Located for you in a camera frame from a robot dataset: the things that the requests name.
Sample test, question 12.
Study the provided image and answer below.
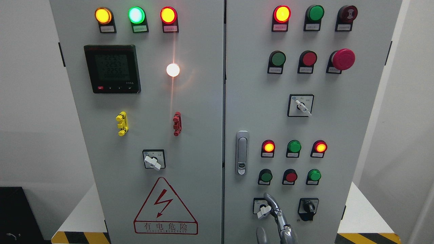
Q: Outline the silver cabinet door handle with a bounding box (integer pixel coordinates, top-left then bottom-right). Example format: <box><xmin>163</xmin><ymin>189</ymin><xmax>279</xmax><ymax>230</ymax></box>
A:
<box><xmin>235</xmin><ymin>131</ymin><xmax>249</xmax><ymax>176</ymax></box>

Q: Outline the left grey cabinet door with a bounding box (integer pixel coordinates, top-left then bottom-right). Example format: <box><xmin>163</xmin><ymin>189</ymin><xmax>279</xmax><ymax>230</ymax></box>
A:
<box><xmin>50</xmin><ymin>0</ymin><xmax>224</xmax><ymax>244</ymax></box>

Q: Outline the grey cabinet door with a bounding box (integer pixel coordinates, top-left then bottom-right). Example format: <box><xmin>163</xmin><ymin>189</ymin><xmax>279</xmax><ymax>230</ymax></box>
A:
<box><xmin>50</xmin><ymin>0</ymin><xmax>224</xmax><ymax>244</ymax></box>
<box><xmin>223</xmin><ymin>0</ymin><xmax>402</xmax><ymax>244</ymax></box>

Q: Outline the right grey cabinet door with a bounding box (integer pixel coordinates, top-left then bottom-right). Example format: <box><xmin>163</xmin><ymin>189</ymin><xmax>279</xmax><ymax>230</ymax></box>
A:
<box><xmin>223</xmin><ymin>0</ymin><xmax>402</xmax><ymax>244</ymax></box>

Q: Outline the red indicator light left door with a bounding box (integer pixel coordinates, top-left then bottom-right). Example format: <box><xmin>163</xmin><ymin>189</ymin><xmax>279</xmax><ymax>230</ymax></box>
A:
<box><xmin>160</xmin><ymin>6</ymin><xmax>179</xmax><ymax>33</ymax></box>

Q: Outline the red terminal connector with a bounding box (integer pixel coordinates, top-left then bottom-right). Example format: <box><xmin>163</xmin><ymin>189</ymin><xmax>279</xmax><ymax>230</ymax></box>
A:
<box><xmin>173</xmin><ymin>111</ymin><xmax>182</xmax><ymax>137</ymax></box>

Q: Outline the red lit indicator lower left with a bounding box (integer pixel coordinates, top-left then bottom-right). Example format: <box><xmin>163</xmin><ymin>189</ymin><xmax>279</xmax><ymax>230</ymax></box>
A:
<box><xmin>261</xmin><ymin>140</ymin><xmax>275</xmax><ymax>158</ymax></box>

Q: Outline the red lit indicator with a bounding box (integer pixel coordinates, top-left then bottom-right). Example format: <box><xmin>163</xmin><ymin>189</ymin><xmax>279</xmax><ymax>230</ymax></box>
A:
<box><xmin>310</xmin><ymin>140</ymin><xmax>328</xmax><ymax>159</ymax></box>
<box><xmin>261</xmin><ymin>140</ymin><xmax>275</xmax><ymax>158</ymax></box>

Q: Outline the white lit indicator light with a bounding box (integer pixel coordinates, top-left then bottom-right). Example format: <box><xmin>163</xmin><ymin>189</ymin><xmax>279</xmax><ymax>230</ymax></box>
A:
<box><xmin>166</xmin><ymin>63</ymin><xmax>180</xmax><ymax>77</ymax></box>

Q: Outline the green push button lower left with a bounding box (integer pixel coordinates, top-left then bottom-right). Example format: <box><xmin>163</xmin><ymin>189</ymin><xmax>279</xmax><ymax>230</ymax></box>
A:
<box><xmin>257</xmin><ymin>168</ymin><xmax>273</xmax><ymax>185</ymax></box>

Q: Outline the green push button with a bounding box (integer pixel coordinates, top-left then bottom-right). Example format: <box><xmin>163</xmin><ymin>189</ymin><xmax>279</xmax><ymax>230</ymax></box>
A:
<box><xmin>257</xmin><ymin>168</ymin><xmax>273</xmax><ymax>185</ymax></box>
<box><xmin>305</xmin><ymin>169</ymin><xmax>321</xmax><ymax>185</ymax></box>
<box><xmin>267</xmin><ymin>50</ymin><xmax>286</xmax><ymax>75</ymax></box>

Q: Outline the green indicator lower middle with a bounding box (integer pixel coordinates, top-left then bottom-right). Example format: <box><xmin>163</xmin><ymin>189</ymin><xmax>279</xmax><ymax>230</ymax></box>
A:
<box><xmin>286</xmin><ymin>140</ymin><xmax>302</xmax><ymax>158</ymax></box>

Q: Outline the green push button upper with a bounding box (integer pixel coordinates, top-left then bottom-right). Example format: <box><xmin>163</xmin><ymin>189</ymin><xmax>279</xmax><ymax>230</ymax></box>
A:
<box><xmin>267</xmin><ymin>50</ymin><xmax>286</xmax><ymax>75</ymax></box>

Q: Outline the red push button lower middle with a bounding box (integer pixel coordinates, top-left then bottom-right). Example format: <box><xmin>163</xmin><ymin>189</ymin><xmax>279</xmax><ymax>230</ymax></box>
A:
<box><xmin>282</xmin><ymin>169</ymin><xmax>298</xmax><ymax>185</ymax></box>

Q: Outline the red push button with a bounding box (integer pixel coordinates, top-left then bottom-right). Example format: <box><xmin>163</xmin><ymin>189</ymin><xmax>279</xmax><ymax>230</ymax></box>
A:
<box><xmin>297</xmin><ymin>50</ymin><xmax>317</xmax><ymax>74</ymax></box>
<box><xmin>282</xmin><ymin>169</ymin><xmax>298</xmax><ymax>185</ymax></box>

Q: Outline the yellow terminal connector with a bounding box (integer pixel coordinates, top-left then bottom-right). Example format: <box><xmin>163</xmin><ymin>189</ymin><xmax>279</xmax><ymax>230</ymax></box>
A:
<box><xmin>115</xmin><ymin>111</ymin><xmax>129</xmax><ymax>137</ymax></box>

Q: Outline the red electric hazard warning sticker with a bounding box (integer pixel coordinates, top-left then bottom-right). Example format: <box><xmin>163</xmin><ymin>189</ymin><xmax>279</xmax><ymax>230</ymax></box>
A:
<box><xmin>133</xmin><ymin>177</ymin><xmax>198</xmax><ymax>235</ymax></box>

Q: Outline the red lit indicator lower right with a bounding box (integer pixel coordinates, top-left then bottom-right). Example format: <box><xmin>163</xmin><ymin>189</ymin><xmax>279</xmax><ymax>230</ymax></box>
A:
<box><xmin>310</xmin><ymin>140</ymin><xmax>328</xmax><ymax>159</ymax></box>

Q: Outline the red push button upper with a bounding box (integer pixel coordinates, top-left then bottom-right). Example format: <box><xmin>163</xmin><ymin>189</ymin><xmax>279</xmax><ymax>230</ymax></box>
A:
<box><xmin>297</xmin><ymin>50</ymin><xmax>317</xmax><ymax>74</ymax></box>

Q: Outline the green push button lower right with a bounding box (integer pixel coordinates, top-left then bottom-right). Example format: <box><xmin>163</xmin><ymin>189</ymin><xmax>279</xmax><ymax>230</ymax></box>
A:
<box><xmin>305</xmin><ymin>169</ymin><xmax>321</xmax><ymax>185</ymax></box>

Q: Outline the black digital power meter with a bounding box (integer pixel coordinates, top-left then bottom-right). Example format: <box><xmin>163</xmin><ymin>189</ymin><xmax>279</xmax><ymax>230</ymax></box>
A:
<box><xmin>84</xmin><ymin>45</ymin><xmax>141</xmax><ymax>94</ymax></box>

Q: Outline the red indicator light right top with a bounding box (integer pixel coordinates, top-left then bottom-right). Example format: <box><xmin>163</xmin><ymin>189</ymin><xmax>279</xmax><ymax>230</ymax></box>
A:
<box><xmin>271</xmin><ymin>5</ymin><xmax>291</xmax><ymax>32</ymax></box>

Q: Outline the green lit indicator light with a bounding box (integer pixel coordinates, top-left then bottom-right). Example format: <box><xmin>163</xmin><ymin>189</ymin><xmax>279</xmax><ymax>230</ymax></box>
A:
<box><xmin>128</xmin><ymin>6</ymin><xmax>149</xmax><ymax>33</ymax></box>

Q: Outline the green indicator light right top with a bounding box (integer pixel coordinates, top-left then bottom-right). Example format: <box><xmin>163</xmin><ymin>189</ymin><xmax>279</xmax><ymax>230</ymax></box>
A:
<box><xmin>303</xmin><ymin>5</ymin><xmax>324</xmax><ymax>32</ymax></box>

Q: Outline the red emergency stop mushroom button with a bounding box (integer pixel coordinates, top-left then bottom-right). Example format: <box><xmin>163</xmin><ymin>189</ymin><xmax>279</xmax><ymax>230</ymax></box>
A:
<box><xmin>326</xmin><ymin>48</ymin><xmax>356</xmax><ymax>74</ymax></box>

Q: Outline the yellow indicator light top left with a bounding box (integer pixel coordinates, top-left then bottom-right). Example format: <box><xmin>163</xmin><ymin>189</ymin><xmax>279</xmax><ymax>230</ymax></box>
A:
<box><xmin>95</xmin><ymin>7</ymin><xmax>117</xmax><ymax>33</ymax></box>

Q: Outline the white platform with hazard stripes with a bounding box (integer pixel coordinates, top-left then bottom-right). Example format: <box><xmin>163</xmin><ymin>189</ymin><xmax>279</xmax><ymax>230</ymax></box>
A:
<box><xmin>48</xmin><ymin>184</ymin><xmax>401</xmax><ymax>244</ymax></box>

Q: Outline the dark red buzzer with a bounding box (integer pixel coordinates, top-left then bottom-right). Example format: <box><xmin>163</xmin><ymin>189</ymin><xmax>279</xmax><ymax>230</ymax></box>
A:
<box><xmin>335</xmin><ymin>5</ymin><xmax>358</xmax><ymax>32</ymax></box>

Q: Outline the black box lower left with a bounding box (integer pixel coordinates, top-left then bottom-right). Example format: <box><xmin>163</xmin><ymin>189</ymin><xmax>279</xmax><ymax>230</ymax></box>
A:
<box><xmin>0</xmin><ymin>187</ymin><xmax>44</xmax><ymax>244</ymax></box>

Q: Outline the left door rotary selector switch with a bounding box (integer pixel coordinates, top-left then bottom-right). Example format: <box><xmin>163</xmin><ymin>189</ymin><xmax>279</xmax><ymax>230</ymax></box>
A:
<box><xmin>142</xmin><ymin>149</ymin><xmax>166</xmax><ymax>170</ymax></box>

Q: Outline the upper right rotary selector switch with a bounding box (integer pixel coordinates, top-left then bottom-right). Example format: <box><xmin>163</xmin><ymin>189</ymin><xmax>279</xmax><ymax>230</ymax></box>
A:
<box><xmin>287</xmin><ymin>94</ymin><xmax>314</xmax><ymax>117</ymax></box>

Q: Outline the bottom white lever selector switch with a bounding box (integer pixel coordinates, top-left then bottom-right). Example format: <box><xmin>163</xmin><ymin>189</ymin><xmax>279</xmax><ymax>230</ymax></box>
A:
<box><xmin>253</xmin><ymin>198</ymin><xmax>272</xmax><ymax>219</ymax></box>

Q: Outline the bottom black knob selector switch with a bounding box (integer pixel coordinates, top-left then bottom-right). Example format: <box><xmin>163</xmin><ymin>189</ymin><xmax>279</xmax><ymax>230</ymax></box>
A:
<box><xmin>298</xmin><ymin>198</ymin><xmax>319</xmax><ymax>221</ymax></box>

